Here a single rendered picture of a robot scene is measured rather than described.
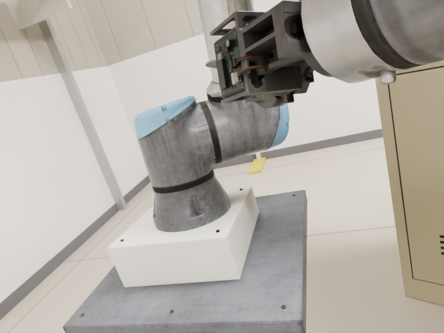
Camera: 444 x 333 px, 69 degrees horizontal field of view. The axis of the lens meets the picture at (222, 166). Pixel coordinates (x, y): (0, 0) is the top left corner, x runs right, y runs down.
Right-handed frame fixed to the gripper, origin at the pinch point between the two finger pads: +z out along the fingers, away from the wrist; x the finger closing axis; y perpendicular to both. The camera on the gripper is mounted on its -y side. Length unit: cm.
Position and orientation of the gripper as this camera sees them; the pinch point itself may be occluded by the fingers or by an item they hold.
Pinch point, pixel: (233, 82)
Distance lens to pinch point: 44.8
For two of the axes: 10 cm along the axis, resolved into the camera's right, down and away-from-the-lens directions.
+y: -8.7, 1.8, -4.6
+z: -4.6, -0.1, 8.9
